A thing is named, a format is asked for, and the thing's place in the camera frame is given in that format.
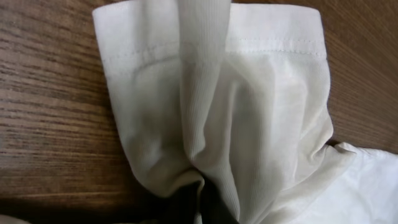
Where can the white polo shirt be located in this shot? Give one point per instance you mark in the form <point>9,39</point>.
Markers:
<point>213,92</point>

